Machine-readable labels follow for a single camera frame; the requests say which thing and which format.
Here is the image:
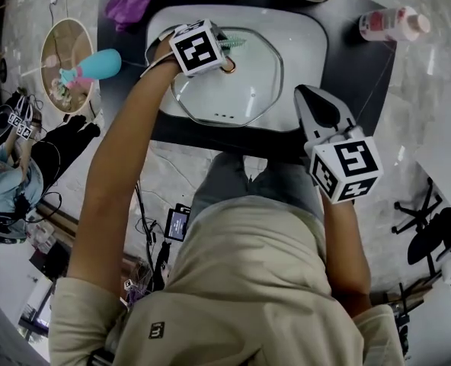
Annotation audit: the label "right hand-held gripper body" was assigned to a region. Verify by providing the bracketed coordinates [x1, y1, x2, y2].
[303, 125, 385, 205]

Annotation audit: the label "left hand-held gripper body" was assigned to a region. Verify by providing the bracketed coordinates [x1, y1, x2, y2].
[168, 18, 234, 78]

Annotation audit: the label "green scrubbing brush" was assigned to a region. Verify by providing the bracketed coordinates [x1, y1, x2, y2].
[225, 31, 249, 53]

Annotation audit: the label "glass pot lid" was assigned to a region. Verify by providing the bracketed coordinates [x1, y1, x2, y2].
[171, 27, 284, 127]

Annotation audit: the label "person's right forearm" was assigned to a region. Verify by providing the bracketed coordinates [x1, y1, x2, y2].
[318, 194, 373, 318]

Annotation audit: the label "person's left forearm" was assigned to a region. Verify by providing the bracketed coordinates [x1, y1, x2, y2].
[66, 36, 188, 300]

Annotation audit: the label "black sink cabinet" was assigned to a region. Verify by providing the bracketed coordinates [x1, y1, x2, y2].
[96, 0, 398, 163]

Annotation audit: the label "white sink basin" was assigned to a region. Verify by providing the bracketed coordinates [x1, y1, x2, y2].
[146, 5, 330, 133]

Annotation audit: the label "purple cloth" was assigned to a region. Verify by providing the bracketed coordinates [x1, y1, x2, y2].
[104, 0, 158, 33]

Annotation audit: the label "person's grey trousers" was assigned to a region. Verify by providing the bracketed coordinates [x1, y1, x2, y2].
[190, 151, 325, 224]

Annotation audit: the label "teal spray bottle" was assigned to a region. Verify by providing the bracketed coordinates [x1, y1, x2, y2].
[59, 48, 123, 90]

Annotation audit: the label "pink lotion bottle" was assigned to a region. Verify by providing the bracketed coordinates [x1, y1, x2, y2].
[358, 5, 431, 43]

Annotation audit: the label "black office chair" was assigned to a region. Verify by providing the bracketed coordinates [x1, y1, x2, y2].
[392, 177, 451, 278]

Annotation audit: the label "round beige basket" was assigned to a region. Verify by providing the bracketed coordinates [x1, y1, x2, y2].
[40, 18, 97, 114]

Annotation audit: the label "small black screen device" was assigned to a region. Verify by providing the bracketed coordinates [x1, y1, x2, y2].
[164, 203, 192, 242]

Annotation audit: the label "person's beige shirt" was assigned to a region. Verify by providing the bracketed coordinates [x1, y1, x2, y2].
[48, 195, 405, 366]

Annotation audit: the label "black strap buckle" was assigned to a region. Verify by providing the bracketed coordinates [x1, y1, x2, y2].
[90, 348, 114, 366]

